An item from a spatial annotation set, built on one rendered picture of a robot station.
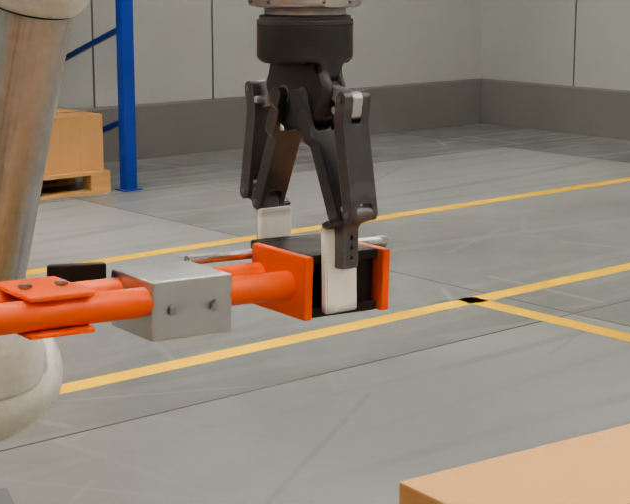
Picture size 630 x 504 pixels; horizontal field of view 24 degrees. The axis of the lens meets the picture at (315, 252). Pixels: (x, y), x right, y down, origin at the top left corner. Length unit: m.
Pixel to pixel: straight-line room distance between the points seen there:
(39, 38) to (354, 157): 0.65
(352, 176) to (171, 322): 0.17
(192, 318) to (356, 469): 3.30
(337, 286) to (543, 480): 0.51
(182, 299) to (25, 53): 0.66
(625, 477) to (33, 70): 0.79
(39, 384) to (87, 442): 2.78
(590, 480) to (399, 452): 2.95
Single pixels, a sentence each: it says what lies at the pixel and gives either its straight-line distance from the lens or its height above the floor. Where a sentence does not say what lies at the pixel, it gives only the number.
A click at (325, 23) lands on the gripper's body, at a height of 1.43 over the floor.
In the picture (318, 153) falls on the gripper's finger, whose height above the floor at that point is 1.33.
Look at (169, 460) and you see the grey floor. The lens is 4.45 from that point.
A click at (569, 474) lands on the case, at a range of 1.59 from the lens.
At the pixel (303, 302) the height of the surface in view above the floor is 1.22.
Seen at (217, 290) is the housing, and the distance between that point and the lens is 1.08.
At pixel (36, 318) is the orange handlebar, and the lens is 1.01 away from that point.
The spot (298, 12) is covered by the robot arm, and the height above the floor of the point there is 1.44.
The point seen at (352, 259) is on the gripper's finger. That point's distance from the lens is 1.12.
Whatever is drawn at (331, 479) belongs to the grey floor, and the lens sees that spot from 4.28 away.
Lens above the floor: 1.48
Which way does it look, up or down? 11 degrees down
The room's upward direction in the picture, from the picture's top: straight up
